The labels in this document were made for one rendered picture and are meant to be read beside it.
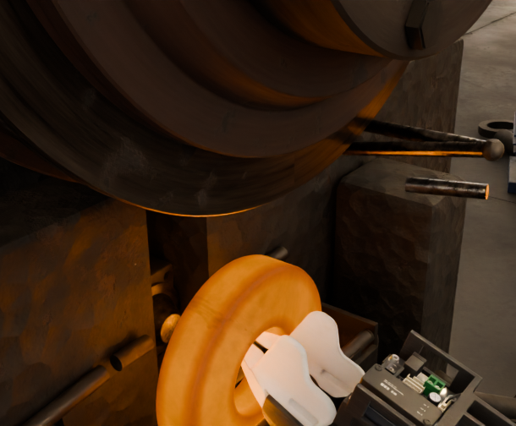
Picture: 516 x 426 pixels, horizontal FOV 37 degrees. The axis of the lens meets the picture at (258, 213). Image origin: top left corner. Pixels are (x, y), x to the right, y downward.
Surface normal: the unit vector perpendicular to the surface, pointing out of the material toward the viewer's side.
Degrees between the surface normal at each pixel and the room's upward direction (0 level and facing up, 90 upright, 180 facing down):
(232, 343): 90
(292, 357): 89
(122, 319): 90
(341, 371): 87
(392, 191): 23
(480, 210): 0
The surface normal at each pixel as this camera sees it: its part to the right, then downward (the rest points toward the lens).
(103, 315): 0.80, 0.26
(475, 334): -0.01, -0.90
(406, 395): 0.24, -0.78
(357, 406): -0.60, 0.35
